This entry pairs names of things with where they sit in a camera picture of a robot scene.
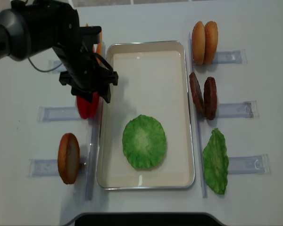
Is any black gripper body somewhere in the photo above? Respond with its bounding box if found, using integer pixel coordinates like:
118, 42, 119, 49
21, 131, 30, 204
53, 26, 118, 103

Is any red tomato slice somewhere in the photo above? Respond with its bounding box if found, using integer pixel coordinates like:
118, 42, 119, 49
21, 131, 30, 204
76, 96, 91, 119
88, 92, 100, 118

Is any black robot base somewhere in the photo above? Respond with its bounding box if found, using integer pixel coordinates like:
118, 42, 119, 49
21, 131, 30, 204
60, 212, 224, 226

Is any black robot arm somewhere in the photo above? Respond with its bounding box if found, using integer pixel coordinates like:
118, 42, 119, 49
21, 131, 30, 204
0, 0, 118, 103

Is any orange cheese slice right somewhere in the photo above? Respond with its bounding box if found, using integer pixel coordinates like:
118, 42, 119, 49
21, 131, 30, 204
96, 32, 102, 55

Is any clear holder for cheese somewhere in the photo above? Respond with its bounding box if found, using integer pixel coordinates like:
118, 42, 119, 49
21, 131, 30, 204
47, 60, 66, 73

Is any clear holder for tomato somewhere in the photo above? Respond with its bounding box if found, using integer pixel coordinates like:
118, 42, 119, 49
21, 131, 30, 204
37, 106, 82, 122

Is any green lettuce leaf on bun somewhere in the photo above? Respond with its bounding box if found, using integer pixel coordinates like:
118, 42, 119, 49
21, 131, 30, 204
122, 114, 167, 170

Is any brown meat patty left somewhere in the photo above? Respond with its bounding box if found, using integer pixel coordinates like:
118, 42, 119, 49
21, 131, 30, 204
189, 72, 204, 116

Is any brown meat patty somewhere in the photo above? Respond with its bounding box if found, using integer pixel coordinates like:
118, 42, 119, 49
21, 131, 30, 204
189, 72, 204, 116
204, 77, 217, 120

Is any brown meat patty right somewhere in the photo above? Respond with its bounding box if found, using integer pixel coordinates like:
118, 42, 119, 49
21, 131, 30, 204
204, 77, 217, 120

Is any green lettuce leaf in holder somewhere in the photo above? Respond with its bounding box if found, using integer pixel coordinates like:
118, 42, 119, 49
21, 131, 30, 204
202, 128, 229, 195

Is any clear holder for patties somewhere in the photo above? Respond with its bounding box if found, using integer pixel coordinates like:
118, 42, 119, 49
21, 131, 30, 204
216, 101, 259, 118

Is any clear holder for lettuce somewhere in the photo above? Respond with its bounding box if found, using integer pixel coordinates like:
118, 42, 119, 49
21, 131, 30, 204
228, 154, 271, 175

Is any white rectangular metal tray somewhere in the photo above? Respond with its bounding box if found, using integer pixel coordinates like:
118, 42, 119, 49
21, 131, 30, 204
96, 40, 195, 190

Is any bun half near left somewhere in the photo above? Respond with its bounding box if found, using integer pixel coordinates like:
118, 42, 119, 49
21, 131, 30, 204
58, 133, 80, 185

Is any bun half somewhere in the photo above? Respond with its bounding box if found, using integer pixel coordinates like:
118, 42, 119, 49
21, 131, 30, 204
58, 133, 80, 185
191, 21, 205, 65
204, 21, 218, 65

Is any clear holder for left bun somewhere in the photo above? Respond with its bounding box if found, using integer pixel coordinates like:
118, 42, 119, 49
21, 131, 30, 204
28, 158, 87, 178

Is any bun half far left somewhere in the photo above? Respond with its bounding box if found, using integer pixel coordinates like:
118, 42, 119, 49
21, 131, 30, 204
191, 21, 205, 65

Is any bun half far right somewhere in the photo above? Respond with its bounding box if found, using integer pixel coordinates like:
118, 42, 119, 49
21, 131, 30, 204
204, 21, 218, 65

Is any clear holder for right buns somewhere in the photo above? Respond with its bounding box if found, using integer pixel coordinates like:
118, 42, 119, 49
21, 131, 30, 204
192, 48, 247, 65

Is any thin grey cable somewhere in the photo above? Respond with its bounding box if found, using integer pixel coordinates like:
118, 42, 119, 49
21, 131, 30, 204
27, 57, 63, 73

